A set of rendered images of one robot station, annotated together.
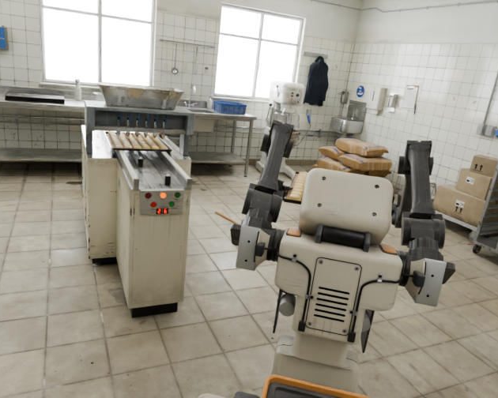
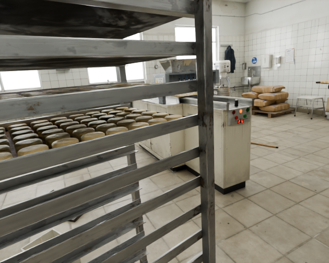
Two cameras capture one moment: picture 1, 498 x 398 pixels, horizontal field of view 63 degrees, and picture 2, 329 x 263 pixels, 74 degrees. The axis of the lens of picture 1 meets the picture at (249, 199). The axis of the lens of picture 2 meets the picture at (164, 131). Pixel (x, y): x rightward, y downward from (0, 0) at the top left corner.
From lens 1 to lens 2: 122 cm
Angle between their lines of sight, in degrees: 3
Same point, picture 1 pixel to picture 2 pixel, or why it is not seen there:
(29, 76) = (82, 83)
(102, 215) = (176, 139)
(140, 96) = (189, 63)
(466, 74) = (326, 34)
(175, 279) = (245, 165)
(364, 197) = not seen: outside the picture
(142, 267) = (230, 160)
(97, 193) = not seen: hidden behind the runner
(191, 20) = (161, 37)
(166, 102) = not seen: hidden behind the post
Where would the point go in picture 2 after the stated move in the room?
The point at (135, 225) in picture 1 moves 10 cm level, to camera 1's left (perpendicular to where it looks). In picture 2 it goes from (225, 133) to (214, 134)
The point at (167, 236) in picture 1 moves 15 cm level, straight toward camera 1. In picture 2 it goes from (241, 138) to (250, 142)
